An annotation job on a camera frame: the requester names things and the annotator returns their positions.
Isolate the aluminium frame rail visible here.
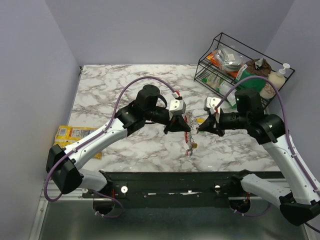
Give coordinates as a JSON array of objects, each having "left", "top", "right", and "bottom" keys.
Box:
[{"left": 28, "top": 181, "right": 85, "bottom": 240}]

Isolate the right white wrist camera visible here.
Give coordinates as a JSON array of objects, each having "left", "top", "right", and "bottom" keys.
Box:
[{"left": 203, "top": 96, "right": 221, "bottom": 115}]

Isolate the clear plastic packet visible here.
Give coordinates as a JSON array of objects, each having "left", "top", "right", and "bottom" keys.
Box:
[{"left": 218, "top": 82, "right": 238, "bottom": 110}]

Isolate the white pump soap bottle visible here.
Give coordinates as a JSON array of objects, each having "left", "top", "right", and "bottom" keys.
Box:
[{"left": 259, "top": 63, "right": 291, "bottom": 99}]

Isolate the yellow tagged key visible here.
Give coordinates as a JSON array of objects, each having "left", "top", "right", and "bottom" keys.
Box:
[{"left": 196, "top": 118, "right": 205, "bottom": 124}]

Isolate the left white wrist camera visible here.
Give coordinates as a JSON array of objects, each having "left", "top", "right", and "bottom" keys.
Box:
[{"left": 168, "top": 99, "right": 186, "bottom": 116}]

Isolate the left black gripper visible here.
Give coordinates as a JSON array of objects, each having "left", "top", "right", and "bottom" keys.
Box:
[{"left": 144, "top": 106, "right": 191, "bottom": 135}]

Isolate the silver foil bag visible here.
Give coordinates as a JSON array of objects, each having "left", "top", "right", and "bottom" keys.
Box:
[{"left": 213, "top": 47, "right": 244, "bottom": 72}]

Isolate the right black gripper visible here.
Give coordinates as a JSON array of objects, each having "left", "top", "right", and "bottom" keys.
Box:
[{"left": 199, "top": 107, "right": 250, "bottom": 136}]

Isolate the black wire rack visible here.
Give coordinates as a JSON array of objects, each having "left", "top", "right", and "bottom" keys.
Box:
[{"left": 194, "top": 32, "right": 295, "bottom": 108}]

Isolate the green brown snack bag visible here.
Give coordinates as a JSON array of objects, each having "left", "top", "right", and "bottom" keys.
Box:
[{"left": 235, "top": 58, "right": 272, "bottom": 92}]

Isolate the yellow snack bag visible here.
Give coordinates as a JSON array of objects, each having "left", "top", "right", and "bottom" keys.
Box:
[{"left": 54, "top": 125, "right": 97, "bottom": 148}]

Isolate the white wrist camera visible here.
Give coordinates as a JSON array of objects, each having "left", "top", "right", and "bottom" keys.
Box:
[
  {"left": 203, "top": 96, "right": 221, "bottom": 115},
  {"left": 168, "top": 99, "right": 186, "bottom": 116}
]

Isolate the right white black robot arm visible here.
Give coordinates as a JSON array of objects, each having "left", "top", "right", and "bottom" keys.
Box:
[{"left": 198, "top": 88, "right": 320, "bottom": 226}]

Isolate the keyring with keys red tag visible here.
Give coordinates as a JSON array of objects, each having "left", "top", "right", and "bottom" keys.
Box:
[{"left": 184, "top": 112, "right": 198, "bottom": 157}]

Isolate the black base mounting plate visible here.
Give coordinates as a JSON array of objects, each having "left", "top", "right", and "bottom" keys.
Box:
[{"left": 82, "top": 169, "right": 283, "bottom": 208}]

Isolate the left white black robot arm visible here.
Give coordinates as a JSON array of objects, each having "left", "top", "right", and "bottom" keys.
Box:
[{"left": 45, "top": 84, "right": 191, "bottom": 198}]

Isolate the orange snack bag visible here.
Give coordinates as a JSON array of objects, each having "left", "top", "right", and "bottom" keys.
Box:
[{"left": 206, "top": 50, "right": 240, "bottom": 78}]

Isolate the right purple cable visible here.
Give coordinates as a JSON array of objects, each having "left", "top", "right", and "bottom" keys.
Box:
[{"left": 212, "top": 75, "right": 320, "bottom": 196}]

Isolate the green white snack packet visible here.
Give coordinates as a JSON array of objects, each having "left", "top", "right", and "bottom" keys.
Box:
[{"left": 201, "top": 73, "right": 224, "bottom": 92}]

